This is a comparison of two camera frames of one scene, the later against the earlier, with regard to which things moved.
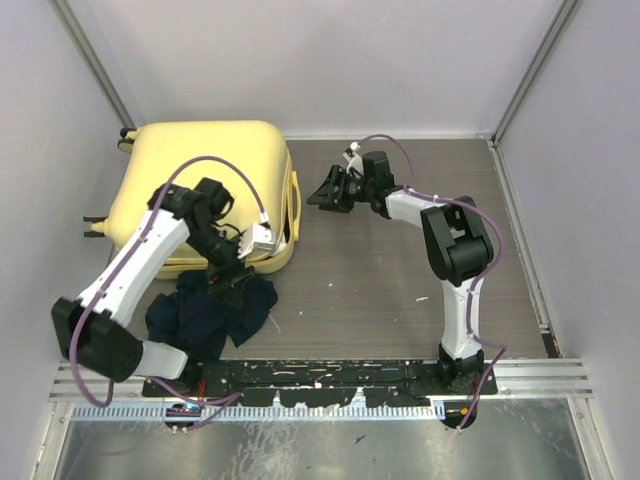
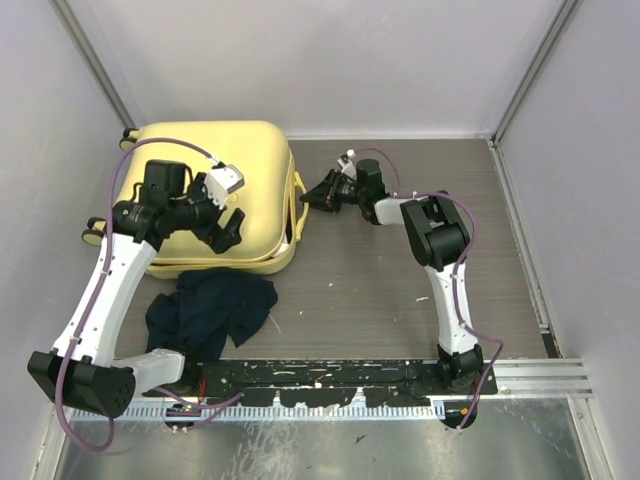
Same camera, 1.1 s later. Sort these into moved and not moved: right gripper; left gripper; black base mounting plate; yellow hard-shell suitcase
Moved: left gripper
Not moved: yellow hard-shell suitcase; black base mounting plate; right gripper
